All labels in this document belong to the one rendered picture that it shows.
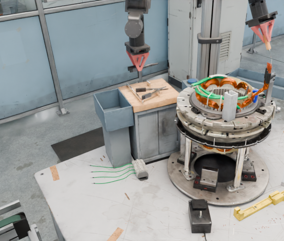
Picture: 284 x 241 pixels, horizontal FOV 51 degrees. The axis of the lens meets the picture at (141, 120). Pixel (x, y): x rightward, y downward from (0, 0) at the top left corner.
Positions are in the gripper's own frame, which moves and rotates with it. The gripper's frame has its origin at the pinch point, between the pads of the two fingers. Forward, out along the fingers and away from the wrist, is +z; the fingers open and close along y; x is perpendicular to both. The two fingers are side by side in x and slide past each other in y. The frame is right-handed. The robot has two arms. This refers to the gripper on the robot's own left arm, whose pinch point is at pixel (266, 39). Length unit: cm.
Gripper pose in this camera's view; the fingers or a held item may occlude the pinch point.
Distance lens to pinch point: 128.2
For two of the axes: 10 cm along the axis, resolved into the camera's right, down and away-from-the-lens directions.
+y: 5.5, 0.1, -8.3
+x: 7.6, -4.1, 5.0
